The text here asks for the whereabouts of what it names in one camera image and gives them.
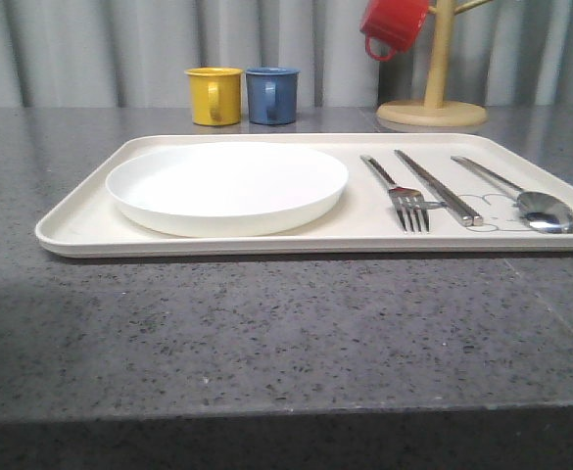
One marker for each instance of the white round plate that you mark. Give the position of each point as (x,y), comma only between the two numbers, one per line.
(229,189)

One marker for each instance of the silver metal fork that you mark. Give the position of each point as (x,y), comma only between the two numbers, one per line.
(408,203)

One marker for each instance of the silver metal spoon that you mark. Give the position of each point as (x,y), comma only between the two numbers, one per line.
(542,212)

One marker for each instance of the cream rabbit print tray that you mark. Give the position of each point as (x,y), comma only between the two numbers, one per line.
(87,223)

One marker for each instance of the blue enamel mug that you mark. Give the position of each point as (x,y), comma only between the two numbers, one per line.
(272,95)

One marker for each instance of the yellow enamel mug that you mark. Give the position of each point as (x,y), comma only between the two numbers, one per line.
(215,95)

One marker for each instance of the wooden mug tree stand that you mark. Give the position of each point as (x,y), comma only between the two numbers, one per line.
(434,110)

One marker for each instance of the red enamel mug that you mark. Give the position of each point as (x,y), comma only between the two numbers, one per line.
(395,23)

